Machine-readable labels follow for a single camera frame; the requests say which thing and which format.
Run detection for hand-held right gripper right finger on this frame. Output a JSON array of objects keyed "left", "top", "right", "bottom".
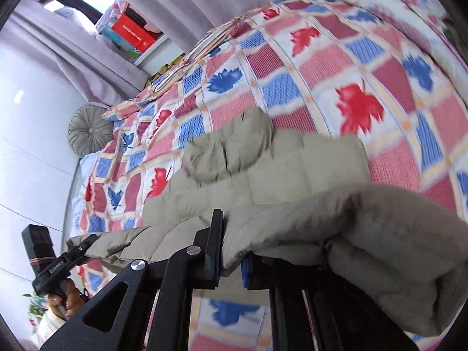
[{"left": 241, "top": 249, "right": 419, "bottom": 351}]

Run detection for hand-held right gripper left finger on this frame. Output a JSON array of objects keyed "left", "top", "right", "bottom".
[{"left": 38, "top": 208, "right": 225, "bottom": 351}]

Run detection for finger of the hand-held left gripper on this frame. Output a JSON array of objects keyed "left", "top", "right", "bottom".
[{"left": 67, "top": 234, "right": 98, "bottom": 264}]

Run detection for beige puffer jacket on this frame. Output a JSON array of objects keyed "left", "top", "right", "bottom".
[{"left": 66, "top": 108, "right": 468, "bottom": 337}]

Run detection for person's left forearm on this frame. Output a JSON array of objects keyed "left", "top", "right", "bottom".
[{"left": 31, "top": 305, "right": 71, "bottom": 351}]

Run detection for person's left hand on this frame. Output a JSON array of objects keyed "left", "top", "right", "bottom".
[{"left": 45, "top": 281, "right": 86, "bottom": 319}]

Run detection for light blue floral sheet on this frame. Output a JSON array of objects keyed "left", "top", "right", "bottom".
[{"left": 71, "top": 152, "right": 107, "bottom": 235}]

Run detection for round green pleated cushion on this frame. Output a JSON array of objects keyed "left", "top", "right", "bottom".
[{"left": 68, "top": 103, "right": 115, "bottom": 156}]

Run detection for white windowsill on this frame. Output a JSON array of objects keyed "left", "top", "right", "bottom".
[{"left": 133, "top": 35, "right": 188, "bottom": 69}]

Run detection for leaf print checked quilt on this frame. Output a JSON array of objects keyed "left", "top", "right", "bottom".
[{"left": 71, "top": 0, "right": 468, "bottom": 351}]

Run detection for red and teal boxes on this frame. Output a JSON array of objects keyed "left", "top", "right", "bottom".
[{"left": 98, "top": 18, "right": 144, "bottom": 60}]

